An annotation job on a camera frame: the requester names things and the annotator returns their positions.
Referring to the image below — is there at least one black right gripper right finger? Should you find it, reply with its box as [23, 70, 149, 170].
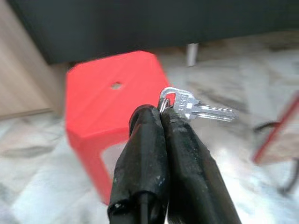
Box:
[161, 109, 242, 224]

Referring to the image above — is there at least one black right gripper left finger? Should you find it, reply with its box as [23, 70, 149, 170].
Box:
[107, 105, 171, 224]

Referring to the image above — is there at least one silver key with ring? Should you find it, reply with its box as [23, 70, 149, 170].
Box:
[158, 86, 240, 122]

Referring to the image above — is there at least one red plastic stool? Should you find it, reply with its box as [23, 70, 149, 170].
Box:
[65, 49, 174, 206]

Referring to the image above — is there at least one white cabinet leg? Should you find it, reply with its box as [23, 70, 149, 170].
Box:
[185, 42, 199, 67]

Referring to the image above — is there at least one black low cabinet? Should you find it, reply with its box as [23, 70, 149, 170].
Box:
[6, 0, 299, 65]

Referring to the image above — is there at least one light wooden cabinet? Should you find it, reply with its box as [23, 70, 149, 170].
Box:
[0, 0, 62, 121]

